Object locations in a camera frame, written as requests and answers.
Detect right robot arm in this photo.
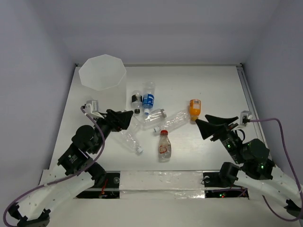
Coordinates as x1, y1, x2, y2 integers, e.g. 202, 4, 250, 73
196, 115, 303, 222

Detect aluminium rail right edge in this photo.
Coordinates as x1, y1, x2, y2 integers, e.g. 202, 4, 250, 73
236, 62, 275, 167

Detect clear bottle blue label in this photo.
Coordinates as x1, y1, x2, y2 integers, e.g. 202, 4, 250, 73
143, 82, 155, 115

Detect orange juice bottle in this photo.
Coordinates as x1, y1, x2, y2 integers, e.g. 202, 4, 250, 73
189, 99, 201, 122

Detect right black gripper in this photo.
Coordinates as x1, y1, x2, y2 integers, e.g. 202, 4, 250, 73
195, 113, 244, 163

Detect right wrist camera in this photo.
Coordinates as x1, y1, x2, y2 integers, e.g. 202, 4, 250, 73
234, 111, 253, 130

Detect clear bottle red cap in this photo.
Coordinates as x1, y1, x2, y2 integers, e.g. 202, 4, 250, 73
158, 130, 172, 162

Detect white octagonal plastic bin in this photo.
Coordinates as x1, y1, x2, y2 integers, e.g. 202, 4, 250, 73
79, 54, 127, 112

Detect clear bottle black label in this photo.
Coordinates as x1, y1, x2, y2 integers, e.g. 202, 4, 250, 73
131, 90, 143, 114

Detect clear jar silver lid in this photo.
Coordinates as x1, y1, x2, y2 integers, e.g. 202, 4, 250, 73
143, 109, 167, 127

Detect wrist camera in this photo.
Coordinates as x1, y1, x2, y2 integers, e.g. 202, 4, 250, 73
234, 111, 253, 130
84, 100, 103, 118

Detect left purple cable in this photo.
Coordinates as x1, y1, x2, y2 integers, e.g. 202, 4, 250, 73
3, 105, 106, 226

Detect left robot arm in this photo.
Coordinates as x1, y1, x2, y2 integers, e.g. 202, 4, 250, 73
3, 108, 133, 227

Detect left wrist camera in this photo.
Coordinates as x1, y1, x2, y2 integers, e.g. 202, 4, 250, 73
84, 100, 103, 118

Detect clear crushed bottle white cap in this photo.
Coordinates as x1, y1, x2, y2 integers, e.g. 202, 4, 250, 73
120, 116, 143, 155

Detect long clear bottle white cap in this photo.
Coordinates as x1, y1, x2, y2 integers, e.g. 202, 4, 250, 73
153, 110, 190, 134

